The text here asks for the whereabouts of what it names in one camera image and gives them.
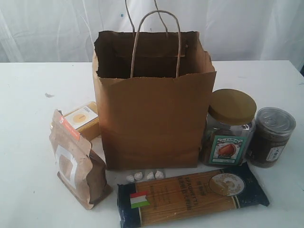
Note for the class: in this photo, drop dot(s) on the white backdrop sheet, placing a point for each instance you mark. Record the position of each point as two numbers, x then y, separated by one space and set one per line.
65 30

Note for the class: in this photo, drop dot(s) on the dark can with silver lid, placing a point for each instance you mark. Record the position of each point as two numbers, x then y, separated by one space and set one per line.
274 127

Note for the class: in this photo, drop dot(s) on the yellow millet grain pack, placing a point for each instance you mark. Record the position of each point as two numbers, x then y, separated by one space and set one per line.
85 120

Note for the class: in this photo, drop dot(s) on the brown kraft pouch white label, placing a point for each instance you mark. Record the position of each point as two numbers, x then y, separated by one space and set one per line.
80 169

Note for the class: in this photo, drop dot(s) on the blister pack of white pills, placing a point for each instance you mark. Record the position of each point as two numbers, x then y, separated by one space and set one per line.
145 175

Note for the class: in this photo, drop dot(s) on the glass jar with gold lid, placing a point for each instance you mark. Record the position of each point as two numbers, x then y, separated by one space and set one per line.
230 125

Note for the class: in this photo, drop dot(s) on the brown paper shopping bag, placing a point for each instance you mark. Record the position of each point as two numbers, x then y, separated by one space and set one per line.
152 92

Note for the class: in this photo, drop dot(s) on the spaghetti package dark blue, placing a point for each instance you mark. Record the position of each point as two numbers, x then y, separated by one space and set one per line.
157 201

